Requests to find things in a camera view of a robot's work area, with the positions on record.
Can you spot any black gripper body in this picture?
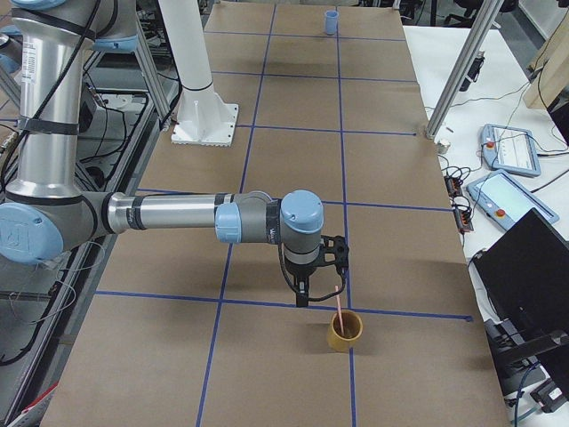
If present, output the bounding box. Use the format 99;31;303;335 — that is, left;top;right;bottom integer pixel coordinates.
284;260;317;294

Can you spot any yellow cup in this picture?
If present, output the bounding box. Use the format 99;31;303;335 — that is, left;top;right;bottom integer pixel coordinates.
326;310;364;352

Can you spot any black laptop monitor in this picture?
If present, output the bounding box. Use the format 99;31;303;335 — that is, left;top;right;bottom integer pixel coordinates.
474;208;568;364

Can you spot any pink chopstick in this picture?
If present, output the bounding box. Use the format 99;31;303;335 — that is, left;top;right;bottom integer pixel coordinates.
335;286;345;337

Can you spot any aluminium frame post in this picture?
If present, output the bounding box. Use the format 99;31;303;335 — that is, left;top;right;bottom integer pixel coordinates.
425;0;503;140

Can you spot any teach pendant near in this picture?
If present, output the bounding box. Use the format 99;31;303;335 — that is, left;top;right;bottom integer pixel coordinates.
467;170;559;230

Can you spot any blue cup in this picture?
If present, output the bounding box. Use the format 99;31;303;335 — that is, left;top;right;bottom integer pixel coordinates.
325;10;339;36

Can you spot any teach pendant far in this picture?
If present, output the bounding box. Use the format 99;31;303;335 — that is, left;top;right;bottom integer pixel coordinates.
480;124;541;177

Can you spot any white pedestal column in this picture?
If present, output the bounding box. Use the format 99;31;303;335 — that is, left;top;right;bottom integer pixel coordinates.
159;0;239;147

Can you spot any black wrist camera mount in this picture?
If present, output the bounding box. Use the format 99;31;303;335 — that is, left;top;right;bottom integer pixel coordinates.
317;235;349;275

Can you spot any teach pendant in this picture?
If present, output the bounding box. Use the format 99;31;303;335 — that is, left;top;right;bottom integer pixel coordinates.
467;170;559;230
480;124;541;177

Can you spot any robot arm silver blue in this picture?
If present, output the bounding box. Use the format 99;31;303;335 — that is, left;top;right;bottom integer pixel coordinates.
1;1;325;307

